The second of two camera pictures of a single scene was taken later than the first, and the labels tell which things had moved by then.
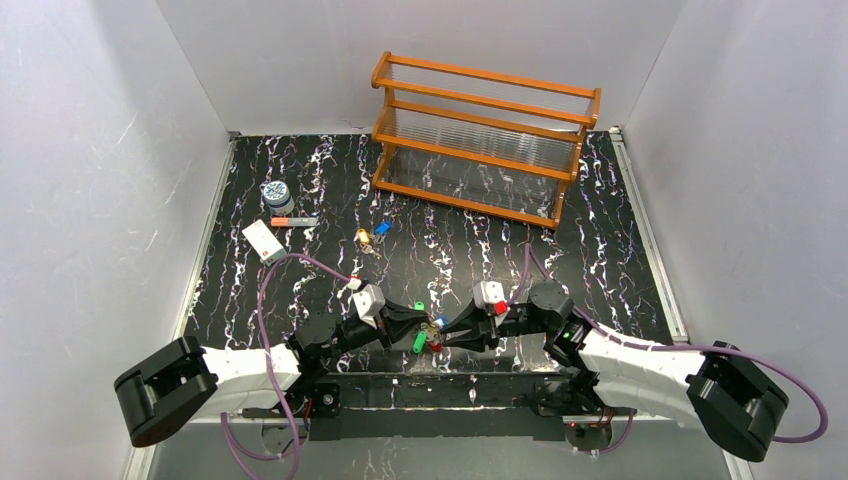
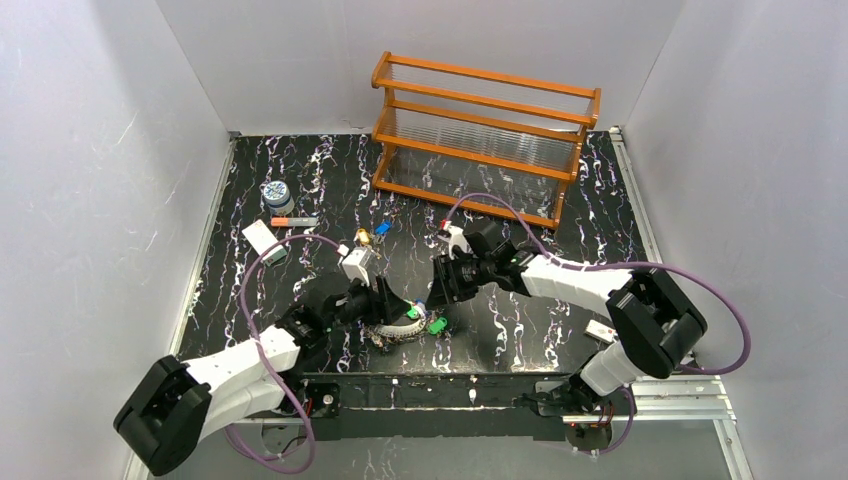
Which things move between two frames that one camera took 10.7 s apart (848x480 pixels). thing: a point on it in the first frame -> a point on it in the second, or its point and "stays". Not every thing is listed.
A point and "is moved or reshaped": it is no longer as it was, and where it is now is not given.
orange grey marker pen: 293,221 stays
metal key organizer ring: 434,338 is moved or reshaped
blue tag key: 384,227 stays
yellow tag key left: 364,241 stays
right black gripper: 484,326 -> 444,282
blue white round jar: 278,198 stays
